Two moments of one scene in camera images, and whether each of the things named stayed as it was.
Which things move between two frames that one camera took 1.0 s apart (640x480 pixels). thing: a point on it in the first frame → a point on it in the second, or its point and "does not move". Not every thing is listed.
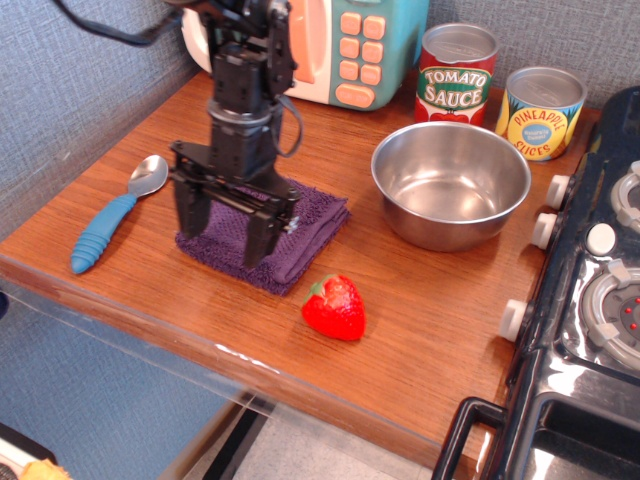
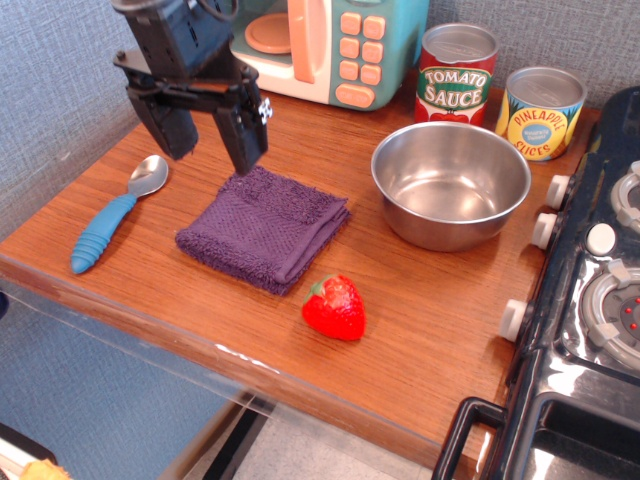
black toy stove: x=573 y=406 does not move
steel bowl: x=449 y=186 does not move
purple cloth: x=221 y=248 does not move
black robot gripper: x=238 y=167 → x=188 y=59
